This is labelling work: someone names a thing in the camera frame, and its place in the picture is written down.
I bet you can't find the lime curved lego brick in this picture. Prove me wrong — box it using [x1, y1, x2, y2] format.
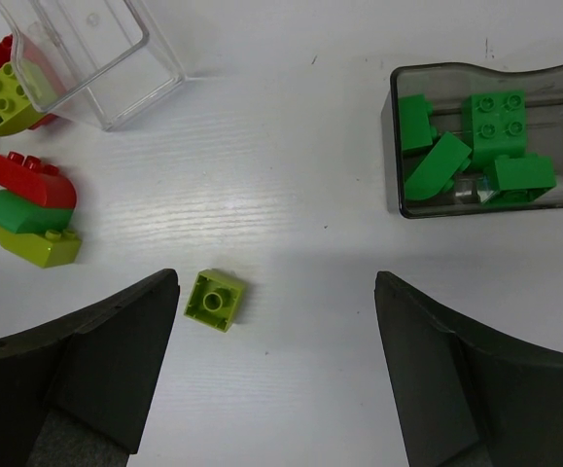
[0, 227, 82, 269]

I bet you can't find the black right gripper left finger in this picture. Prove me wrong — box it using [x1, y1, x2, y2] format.
[0, 269, 180, 466]

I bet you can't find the green curved lego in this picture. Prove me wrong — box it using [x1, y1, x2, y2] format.
[0, 190, 74, 234]

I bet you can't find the red curved lego brick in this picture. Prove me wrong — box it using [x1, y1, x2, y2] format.
[0, 152, 77, 209]

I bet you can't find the green curved lego brick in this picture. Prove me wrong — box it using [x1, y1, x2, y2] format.
[404, 132, 472, 201]

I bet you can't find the dark grey translucent container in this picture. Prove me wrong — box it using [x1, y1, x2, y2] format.
[381, 62, 563, 219]

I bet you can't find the green 2x2 lego brick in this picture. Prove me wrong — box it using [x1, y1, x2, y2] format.
[461, 90, 528, 170]

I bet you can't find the green lego brick in bin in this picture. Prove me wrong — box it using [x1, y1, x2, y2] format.
[398, 94, 439, 156]

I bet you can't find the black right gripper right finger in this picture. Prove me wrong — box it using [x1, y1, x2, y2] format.
[374, 271, 563, 466]

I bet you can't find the green square lego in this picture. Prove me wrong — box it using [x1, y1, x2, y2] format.
[483, 154, 556, 192]

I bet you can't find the lime square lego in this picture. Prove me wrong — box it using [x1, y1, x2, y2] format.
[184, 269, 247, 333]

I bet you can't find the clear plastic container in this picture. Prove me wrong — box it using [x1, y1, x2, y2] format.
[0, 1, 185, 131]

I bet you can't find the small red lego brick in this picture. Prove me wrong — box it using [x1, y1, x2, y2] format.
[0, 34, 58, 130]

